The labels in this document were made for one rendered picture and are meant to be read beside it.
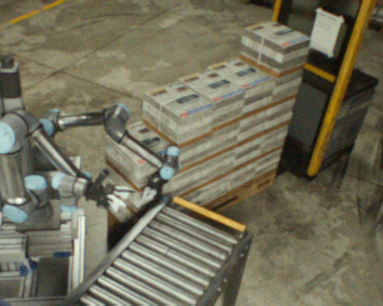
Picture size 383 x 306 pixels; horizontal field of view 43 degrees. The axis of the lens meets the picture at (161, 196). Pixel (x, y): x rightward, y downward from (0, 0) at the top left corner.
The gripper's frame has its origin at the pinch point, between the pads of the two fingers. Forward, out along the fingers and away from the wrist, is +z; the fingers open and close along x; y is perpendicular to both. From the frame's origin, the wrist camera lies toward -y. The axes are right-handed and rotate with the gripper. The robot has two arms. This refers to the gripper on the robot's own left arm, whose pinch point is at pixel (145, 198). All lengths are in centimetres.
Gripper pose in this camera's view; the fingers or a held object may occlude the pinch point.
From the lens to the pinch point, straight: 272.9
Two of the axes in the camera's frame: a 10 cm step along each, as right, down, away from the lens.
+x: 8.6, 3.7, -3.5
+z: -5.1, 5.4, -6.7
